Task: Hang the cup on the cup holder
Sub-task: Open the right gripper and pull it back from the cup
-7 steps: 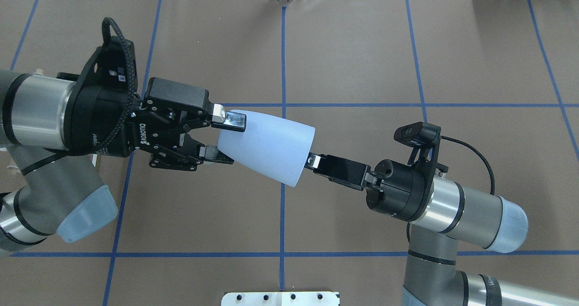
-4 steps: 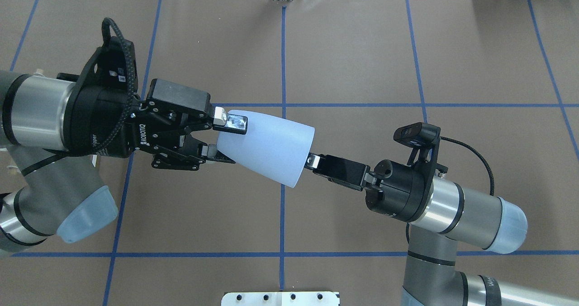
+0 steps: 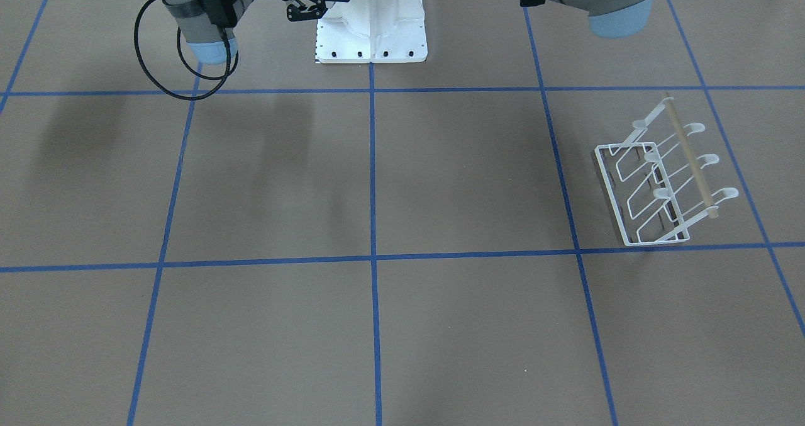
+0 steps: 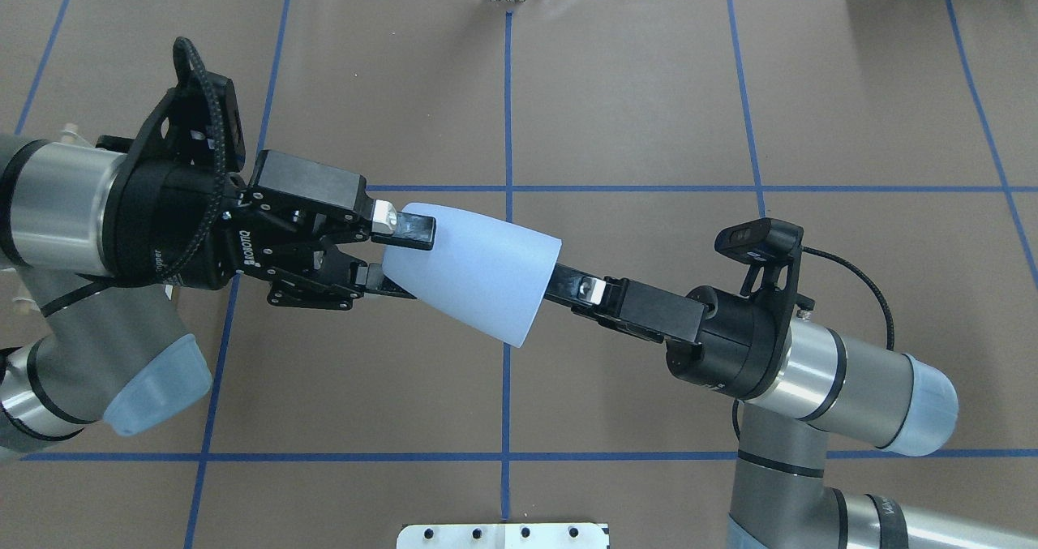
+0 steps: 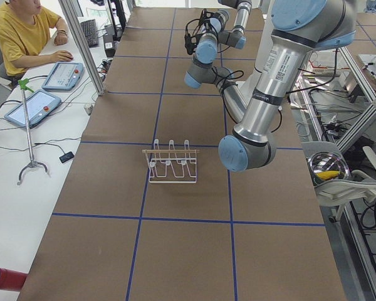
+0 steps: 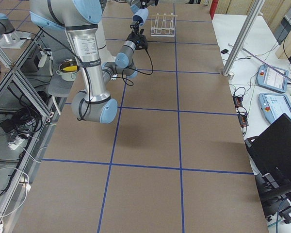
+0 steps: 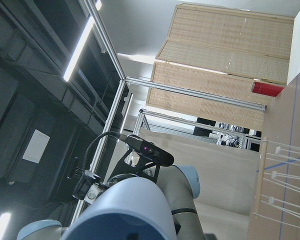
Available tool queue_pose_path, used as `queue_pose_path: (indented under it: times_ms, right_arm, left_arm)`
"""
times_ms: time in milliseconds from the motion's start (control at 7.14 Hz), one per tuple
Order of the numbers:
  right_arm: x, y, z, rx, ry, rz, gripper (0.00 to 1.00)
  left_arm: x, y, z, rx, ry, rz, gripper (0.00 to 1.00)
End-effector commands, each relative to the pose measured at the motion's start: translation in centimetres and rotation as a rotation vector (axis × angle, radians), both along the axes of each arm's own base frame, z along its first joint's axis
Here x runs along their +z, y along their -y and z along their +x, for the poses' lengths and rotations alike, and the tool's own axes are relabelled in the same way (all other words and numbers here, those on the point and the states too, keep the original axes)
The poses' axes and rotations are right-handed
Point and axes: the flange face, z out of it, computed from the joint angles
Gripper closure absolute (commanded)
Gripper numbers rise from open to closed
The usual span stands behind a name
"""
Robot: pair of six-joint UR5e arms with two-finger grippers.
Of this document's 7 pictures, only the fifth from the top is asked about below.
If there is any person's right hand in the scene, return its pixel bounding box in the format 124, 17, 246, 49
53, 50, 73, 62

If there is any person's left hand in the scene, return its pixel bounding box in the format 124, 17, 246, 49
54, 30, 68, 46

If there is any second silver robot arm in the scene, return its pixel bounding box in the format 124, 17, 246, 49
218, 0, 253, 50

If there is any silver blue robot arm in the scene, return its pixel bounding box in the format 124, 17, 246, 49
184, 1, 357, 171

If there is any upper teach pendant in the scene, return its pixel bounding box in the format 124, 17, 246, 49
41, 62, 84, 92

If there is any teach pendant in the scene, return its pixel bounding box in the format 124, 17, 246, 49
4, 89, 61, 129
41, 62, 84, 92

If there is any black keyboard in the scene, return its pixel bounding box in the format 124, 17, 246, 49
80, 19, 98, 48

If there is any person in yellow shirt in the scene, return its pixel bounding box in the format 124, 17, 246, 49
0, 1, 68, 78

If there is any green grabber stick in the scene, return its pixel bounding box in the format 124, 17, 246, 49
17, 79, 49, 186

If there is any lower teach pendant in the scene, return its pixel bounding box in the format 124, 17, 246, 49
4, 89, 61, 129

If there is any small black phone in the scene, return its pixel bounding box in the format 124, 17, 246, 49
59, 152, 75, 163

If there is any red cylinder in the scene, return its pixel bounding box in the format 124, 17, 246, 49
0, 268, 28, 292

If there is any steel bowl with corn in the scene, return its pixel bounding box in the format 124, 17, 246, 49
307, 152, 350, 186

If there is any aluminium frame post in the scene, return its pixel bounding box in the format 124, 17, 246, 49
58, 0, 105, 96

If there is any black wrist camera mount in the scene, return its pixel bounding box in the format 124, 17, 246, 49
184, 9, 217, 55

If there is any white wire cup holder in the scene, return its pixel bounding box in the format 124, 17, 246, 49
142, 139, 199, 184

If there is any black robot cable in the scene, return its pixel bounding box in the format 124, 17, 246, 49
184, 9, 245, 95

